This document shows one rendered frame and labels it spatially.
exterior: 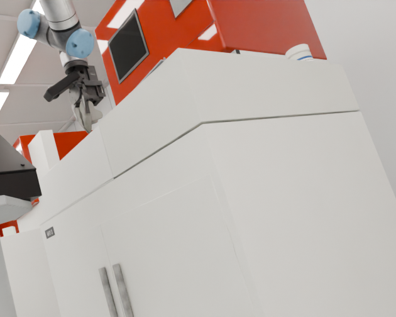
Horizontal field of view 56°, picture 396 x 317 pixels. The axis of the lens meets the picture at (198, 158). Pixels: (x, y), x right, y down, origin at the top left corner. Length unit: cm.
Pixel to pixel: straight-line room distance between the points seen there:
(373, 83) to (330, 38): 45
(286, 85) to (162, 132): 32
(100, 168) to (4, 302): 36
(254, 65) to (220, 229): 37
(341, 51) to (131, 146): 223
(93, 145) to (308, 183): 54
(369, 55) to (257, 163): 214
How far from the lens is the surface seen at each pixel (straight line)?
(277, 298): 68
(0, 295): 88
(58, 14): 102
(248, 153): 70
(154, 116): 76
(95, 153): 99
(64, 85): 114
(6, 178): 90
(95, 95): 115
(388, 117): 273
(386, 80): 274
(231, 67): 78
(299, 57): 117
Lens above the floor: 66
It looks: 9 degrees up
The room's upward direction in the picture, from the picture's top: 18 degrees counter-clockwise
